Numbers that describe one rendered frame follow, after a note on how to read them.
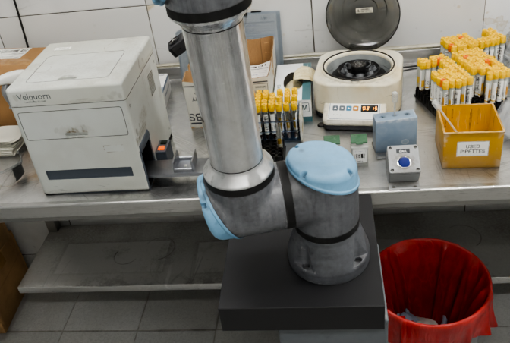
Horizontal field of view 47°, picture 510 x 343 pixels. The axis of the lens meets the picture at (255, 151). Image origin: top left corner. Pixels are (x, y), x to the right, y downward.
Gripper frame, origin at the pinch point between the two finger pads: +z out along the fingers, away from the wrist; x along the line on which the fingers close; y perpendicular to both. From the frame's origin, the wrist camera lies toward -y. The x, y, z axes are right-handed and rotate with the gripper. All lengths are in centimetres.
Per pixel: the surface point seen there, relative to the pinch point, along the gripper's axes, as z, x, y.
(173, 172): 18.4, -3.6, -13.9
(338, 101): 16.1, 12.9, 32.3
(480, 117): 16, -7, 63
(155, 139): 15.3, 8.7, -17.5
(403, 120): 12.9, -7.4, 42.7
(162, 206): 24.0, -8.7, -17.9
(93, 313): 110, 46, -62
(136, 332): 110, 32, -45
